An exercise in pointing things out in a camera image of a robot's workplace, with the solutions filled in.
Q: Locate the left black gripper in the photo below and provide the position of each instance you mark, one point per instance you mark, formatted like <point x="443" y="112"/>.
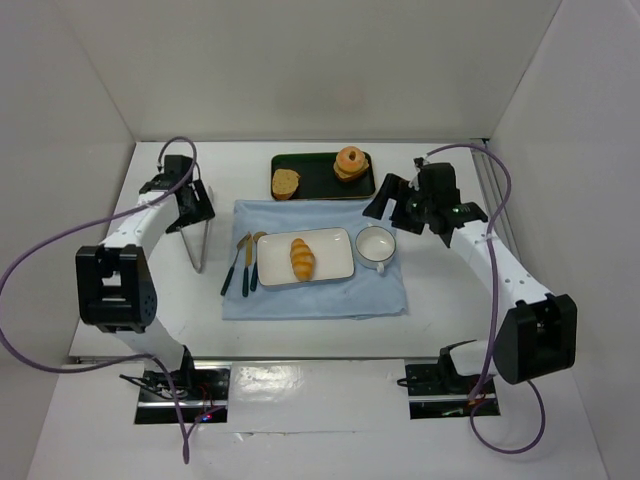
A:
<point x="192" y="216"/>

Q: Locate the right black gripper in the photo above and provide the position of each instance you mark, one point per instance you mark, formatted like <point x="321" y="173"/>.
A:
<point x="398" y="201"/>

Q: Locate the striped bread roll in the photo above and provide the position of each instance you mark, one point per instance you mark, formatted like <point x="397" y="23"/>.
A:
<point x="302" y="260"/>

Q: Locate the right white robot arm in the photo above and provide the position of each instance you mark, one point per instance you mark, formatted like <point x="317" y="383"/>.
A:
<point x="532" y="332"/>

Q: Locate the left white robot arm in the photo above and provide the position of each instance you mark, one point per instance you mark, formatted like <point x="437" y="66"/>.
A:
<point x="116" y="293"/>

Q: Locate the sliced brown bread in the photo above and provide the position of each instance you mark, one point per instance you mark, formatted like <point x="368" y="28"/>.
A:
<point x="285" y="183"/>

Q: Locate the bagel sandwich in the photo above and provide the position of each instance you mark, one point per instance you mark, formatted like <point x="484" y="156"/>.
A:
<point x="350" y="164"/>

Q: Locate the white rectangular plate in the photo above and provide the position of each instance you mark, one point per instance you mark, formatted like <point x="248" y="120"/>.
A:
<point x="330" y="246"/>

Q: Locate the dark green tray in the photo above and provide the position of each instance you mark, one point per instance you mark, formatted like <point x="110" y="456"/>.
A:
<point x="317" y="178"/>

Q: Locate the light blue cloth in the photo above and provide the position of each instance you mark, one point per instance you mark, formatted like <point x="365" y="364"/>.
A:
<point x="365" y="295"/>

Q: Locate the white bowl with handle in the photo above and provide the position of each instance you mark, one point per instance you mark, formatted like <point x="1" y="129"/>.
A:
<point x="375" y="248"/>

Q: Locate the gold knife green handle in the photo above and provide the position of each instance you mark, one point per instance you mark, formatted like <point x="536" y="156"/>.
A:
<point x="248" y="263"/>

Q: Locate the gold fork green handle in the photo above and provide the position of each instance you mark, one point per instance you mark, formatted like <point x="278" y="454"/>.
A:
<point x="240" y="244"/>

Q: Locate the aluminium rail right side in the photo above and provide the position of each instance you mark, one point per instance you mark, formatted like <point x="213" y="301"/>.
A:
<point x="493" y="187"/>

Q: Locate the gold spoon green handle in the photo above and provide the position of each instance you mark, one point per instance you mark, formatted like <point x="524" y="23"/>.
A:
<point x="254" y="277"/>

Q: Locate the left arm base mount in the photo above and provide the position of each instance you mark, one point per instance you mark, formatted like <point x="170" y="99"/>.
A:
<point x="206" y="395"/>

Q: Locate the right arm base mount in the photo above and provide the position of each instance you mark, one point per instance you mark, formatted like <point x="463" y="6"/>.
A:
<point x="432" y="395"/>

